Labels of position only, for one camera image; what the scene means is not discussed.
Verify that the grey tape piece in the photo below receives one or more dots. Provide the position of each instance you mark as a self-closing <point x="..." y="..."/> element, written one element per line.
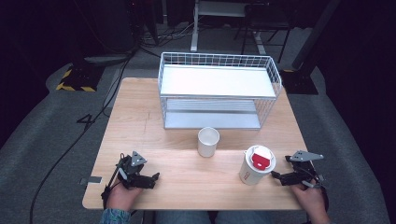
<point x="91" y="179"/>

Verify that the black yellow striped stand base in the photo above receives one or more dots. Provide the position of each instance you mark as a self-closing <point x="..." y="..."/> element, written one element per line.
<point x="77" y="79"/>

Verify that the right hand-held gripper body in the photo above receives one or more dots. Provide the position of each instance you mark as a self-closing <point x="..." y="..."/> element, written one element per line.
<point x="302" y="169"/>

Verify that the black slanted stand post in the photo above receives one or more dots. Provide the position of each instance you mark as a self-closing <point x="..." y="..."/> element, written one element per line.
<point x="314" y="34"/>

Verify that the person's right hand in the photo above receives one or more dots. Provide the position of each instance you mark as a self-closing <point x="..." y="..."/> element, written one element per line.
<point x="311" y="202"/>

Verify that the person's left hand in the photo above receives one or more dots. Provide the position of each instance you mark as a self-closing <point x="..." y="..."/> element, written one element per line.
<point x="123" y="197"/>

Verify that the white desk frame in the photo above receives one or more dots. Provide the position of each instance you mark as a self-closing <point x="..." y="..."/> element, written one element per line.
<point x="218" y="9"/>

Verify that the white cup with red lid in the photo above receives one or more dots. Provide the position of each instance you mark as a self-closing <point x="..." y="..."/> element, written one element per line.
<point x="256" y="169"/>

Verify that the open white paper cup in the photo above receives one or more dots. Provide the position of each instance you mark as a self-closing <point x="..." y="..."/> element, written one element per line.
<point x="208" y="143"/>

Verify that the black square stand base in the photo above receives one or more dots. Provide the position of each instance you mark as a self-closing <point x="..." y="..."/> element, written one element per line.
<point x="300" y="82"/>

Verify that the black chair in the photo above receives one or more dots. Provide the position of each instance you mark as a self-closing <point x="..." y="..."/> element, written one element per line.
<point x="267" y="18"/>

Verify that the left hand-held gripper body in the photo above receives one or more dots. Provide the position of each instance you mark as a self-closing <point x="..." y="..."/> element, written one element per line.
<point x="134" y="172"/>

